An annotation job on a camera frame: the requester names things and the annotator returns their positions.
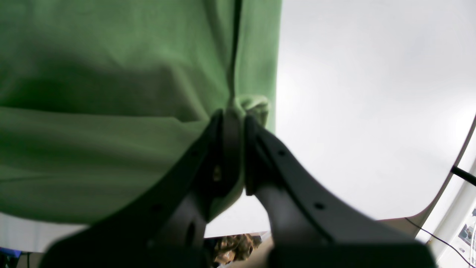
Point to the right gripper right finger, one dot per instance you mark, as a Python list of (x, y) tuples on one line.
[(311, 227)]

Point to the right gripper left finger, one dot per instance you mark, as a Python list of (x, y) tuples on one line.
[(164, 228)]

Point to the green t-shirt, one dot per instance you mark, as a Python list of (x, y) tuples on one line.
[(99, 98)]

